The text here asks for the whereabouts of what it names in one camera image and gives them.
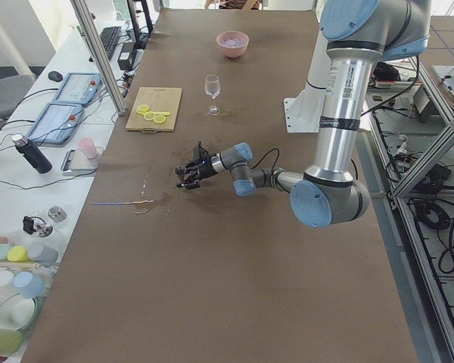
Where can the pink bowl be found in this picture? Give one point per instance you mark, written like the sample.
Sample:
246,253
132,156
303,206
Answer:
232,52

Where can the black keyboard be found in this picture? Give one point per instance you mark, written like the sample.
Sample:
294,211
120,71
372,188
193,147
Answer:
109,37

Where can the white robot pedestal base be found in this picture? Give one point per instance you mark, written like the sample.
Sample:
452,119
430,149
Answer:
302,115

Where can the black computer mouse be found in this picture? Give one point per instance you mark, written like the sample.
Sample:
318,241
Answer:
55,76

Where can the pink cup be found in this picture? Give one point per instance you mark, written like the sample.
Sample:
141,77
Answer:
88,148

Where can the black water bottle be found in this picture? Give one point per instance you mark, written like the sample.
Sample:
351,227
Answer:
31,153

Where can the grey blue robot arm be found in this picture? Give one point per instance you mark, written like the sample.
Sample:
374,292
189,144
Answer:
359,34

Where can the blue teach pendant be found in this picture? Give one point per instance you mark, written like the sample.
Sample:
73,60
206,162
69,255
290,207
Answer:
55,124
78,88

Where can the lemon slice middle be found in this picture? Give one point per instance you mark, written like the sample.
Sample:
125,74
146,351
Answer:
149,116

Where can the blue teach pendant near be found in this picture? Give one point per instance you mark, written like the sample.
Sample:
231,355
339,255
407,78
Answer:
55,124

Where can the blue teach pendant far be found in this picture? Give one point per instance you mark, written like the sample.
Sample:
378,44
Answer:
78,88

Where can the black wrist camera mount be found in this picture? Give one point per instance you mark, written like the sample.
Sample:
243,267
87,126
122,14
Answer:
201,155

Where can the aluminium frame post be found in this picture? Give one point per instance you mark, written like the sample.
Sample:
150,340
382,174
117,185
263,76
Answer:
98,53

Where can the steel double jigger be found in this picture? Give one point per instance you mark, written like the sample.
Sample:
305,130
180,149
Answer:
182,172

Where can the lemon slice near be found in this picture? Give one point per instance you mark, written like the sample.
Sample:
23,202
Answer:
142,109

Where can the clear wine glass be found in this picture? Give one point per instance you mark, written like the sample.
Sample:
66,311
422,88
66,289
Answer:
212,89

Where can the bamboo cutting board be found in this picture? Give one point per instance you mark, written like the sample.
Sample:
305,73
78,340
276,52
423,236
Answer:
159,99

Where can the white green rimmed plate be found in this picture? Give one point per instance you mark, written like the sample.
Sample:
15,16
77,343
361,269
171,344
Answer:
17,313

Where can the lemon slice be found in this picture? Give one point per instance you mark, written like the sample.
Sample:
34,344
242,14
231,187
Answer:
159,119
149,116
142,109

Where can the lemon slice far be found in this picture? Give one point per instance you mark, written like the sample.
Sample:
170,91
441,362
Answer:
159,119

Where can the clear ice cubes pile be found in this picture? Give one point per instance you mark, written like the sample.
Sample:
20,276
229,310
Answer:
233,42

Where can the white kitchen scale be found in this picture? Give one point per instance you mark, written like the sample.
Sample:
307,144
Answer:
76,162

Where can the yellow plastic knife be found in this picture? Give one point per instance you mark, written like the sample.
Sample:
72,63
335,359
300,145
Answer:
166,113

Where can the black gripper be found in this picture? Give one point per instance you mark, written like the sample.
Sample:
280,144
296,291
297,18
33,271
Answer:
206,170

